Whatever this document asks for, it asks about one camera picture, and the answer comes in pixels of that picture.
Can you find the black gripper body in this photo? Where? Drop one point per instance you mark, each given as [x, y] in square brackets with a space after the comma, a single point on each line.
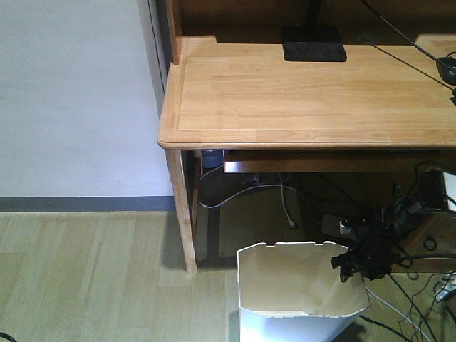
[372, 257]

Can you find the white paper trash bin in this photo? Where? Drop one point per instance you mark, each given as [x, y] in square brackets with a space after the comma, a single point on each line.
[290, 292]

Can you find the wooden drawer cabinet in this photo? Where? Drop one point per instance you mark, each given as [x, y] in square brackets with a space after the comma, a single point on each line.
[435, 235]

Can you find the light wooden desk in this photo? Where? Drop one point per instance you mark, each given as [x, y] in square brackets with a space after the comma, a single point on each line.
[230, 88]

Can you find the black computer mouse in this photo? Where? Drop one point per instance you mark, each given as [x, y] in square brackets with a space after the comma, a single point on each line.
[446, 69]

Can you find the black computer monitor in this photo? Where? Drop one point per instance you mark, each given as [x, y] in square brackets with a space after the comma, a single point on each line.
[311, 41]

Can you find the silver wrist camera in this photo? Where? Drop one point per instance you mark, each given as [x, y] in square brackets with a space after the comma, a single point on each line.
[351, 226]

